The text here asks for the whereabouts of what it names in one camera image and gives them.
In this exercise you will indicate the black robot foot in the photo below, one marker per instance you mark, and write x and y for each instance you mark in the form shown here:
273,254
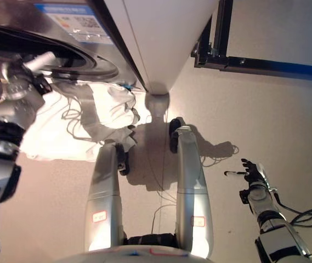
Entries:
124,161
173,128

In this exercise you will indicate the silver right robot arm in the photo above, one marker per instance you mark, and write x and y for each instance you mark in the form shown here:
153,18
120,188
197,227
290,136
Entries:
279,241

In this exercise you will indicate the blue energy label sticker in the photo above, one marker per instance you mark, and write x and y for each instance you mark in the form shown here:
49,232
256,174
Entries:
70,24

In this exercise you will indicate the large black wheeled frame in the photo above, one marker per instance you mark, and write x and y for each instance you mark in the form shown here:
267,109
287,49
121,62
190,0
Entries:
268,67

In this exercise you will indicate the white cabinet side panel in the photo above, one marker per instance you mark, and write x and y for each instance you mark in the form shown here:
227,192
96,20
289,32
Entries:
158,41

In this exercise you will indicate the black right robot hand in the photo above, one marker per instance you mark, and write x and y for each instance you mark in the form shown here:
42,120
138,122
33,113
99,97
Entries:
254,174

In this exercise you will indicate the silver robot legs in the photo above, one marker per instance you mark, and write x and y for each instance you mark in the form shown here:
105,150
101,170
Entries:
191,178

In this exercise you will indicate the black right robot foot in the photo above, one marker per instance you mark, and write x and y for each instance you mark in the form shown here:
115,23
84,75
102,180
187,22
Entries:
173,128

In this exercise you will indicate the grey washing machine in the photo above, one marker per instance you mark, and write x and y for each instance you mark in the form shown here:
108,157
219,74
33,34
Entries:
103,59

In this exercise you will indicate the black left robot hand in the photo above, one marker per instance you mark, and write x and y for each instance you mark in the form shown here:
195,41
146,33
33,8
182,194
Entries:
21,69

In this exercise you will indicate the black left robot foot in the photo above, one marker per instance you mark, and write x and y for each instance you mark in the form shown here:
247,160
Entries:
124,161

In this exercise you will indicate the silver left robot leg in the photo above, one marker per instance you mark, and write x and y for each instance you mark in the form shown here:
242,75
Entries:
103,186

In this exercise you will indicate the small blue plastic piece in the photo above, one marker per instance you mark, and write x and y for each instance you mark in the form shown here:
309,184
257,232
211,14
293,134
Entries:
128,87

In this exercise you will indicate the white cloth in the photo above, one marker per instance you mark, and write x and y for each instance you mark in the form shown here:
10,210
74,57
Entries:
109,104

